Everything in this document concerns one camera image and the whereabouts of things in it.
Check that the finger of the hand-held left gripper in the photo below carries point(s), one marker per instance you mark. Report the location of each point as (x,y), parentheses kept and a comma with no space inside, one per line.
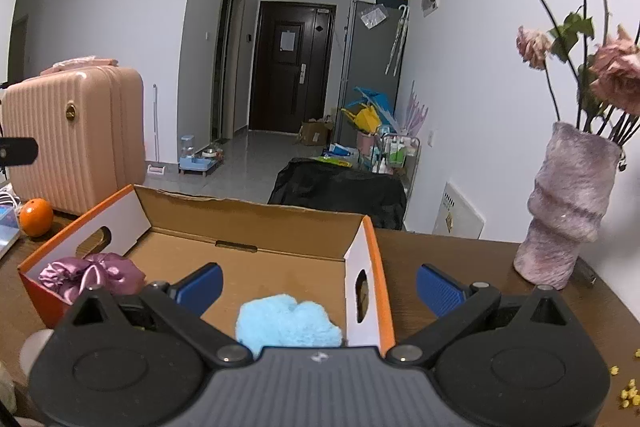
(20,152)

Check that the light blue fluffy cloth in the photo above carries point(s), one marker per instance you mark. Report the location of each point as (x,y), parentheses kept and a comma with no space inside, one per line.
(285,322)

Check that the black fabric cover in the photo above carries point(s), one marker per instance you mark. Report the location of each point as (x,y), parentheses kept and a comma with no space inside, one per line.
(340,192)

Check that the pink bucket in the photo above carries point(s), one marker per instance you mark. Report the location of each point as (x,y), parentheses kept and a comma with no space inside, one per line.
(366,144)

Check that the white foam disc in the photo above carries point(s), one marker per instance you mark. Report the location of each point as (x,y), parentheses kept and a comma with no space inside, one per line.
(34,347)

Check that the yellow crumbs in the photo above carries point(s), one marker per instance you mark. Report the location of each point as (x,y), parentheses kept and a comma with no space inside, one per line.
(627,394)

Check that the pink ribbed suitcase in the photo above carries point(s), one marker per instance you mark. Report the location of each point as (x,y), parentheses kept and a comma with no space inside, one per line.
(75,142)

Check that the dark side doorway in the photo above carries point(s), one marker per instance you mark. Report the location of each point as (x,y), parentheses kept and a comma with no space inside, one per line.
(227,62)

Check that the purple furry vase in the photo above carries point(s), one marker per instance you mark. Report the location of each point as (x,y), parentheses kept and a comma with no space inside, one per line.
(570,202)

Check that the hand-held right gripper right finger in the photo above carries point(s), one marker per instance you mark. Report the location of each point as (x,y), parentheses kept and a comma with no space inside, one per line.
(440,289)

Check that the clear plastic bag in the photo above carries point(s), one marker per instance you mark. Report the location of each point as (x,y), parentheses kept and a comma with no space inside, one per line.
(373,17)

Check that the orange cardboard box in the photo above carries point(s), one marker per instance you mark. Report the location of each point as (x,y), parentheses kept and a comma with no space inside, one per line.
(260,227)

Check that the orange fruit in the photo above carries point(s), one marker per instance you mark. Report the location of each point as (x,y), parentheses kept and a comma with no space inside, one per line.
(36,217)

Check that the white folded umbrella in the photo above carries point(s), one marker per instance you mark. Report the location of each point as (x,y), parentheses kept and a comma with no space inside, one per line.
(398,39)

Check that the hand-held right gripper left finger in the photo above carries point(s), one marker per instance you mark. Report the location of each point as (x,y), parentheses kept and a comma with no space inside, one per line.
(200,288)

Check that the purple wall decoration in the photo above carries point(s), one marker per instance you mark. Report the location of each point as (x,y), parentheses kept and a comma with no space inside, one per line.
(416,112)

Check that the purple satin scrunchie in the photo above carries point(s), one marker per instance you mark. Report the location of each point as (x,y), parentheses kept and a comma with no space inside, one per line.
(95,274)

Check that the blue pet feeder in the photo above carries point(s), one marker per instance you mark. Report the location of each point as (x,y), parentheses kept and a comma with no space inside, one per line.
(197,159)

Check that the blue tissue pack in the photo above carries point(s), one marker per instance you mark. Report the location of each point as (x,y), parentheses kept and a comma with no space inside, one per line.
(7,232)

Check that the dark brown entrance door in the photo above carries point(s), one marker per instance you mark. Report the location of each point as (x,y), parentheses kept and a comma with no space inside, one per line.
(290,67)

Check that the white mop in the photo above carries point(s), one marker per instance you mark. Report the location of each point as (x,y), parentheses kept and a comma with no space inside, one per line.
(155,132)

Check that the brown cardboard box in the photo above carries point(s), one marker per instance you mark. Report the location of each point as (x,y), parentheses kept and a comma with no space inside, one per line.
(314,133)

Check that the grey refrigerator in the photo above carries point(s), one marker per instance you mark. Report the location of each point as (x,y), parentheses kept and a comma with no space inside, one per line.
(370,67)

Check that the white leaning board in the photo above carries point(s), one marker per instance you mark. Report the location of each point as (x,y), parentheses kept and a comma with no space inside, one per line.
(457,212)

